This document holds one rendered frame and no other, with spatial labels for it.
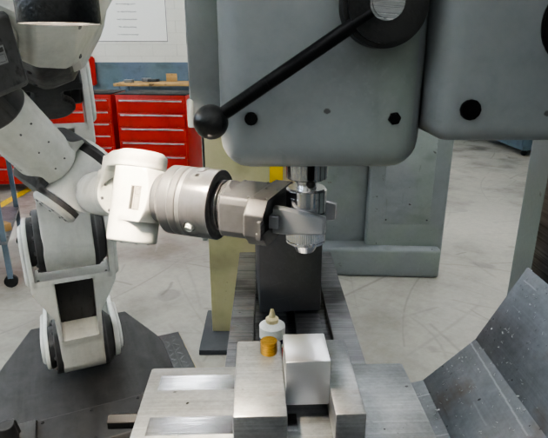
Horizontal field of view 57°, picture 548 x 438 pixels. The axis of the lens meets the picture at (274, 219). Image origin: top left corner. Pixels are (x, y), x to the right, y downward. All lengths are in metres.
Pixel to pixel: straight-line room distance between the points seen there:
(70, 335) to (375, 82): 1.07
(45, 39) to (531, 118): 0.62
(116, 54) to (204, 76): 9.40
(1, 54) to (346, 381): 0.59
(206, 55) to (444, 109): 0.24
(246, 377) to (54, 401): 0.89
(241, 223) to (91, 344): 0.87
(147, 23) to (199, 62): 9.25
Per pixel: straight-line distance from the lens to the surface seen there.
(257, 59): 0.46
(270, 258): 0.94
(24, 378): 1.59
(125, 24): 9.88
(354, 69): 0.47
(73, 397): 1.46
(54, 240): 1.16
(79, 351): 1.40
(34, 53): 0.83
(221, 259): 2.49
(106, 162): 0.73
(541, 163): 0.86
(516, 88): 0.49
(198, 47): 0.54
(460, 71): 0.47
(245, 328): 0.94
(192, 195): 0.60
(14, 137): 0.81
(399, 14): 0.44
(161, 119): 5.18
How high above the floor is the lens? 1.42
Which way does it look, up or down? 19 degrees down
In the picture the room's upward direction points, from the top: straight up
